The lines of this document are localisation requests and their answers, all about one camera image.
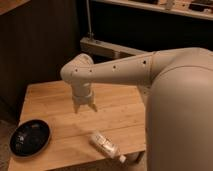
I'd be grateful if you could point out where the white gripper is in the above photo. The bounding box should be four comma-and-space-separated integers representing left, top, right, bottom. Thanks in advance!
72, 92, 97, 114

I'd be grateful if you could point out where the clear plastic bottle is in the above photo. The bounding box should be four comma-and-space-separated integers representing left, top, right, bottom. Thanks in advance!
90, 132, 127, 163

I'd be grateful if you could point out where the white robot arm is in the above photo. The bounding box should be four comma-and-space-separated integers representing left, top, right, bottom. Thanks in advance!
60, 47, 213, 171

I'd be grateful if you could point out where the black ceramic bowl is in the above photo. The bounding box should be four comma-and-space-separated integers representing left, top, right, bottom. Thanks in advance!
9, 119, 51, 157

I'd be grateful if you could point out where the wooden table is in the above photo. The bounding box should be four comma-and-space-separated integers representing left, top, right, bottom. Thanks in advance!
8, 81, 146, 171

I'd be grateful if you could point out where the grey metal bench beam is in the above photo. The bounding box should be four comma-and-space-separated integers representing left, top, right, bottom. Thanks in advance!
80, 37, 144, 59

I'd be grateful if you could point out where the metal pole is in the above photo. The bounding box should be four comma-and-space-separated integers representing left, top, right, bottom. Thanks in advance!
86, 0, 94, 41

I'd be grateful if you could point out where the dark wooden cabinet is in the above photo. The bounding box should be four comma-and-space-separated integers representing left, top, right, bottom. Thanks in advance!
0, 0, 79, 117

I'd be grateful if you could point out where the wooden shelf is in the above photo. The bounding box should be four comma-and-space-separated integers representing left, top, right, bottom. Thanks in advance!
92, 0, 213, 21

